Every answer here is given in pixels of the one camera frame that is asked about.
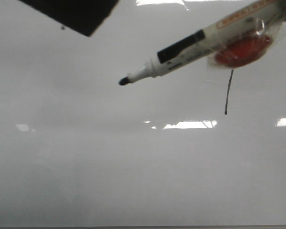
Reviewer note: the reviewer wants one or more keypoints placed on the black white whiteboard marker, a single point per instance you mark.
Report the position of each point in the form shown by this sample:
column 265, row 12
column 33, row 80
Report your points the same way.
column 238, row 39

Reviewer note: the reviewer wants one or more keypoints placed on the white whiteboard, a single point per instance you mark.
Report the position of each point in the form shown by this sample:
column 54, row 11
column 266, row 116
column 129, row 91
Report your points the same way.
column 199, row 146

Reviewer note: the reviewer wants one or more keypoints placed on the black square eraser block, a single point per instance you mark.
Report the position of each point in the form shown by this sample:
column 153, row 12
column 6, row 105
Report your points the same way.
column 82, row 16

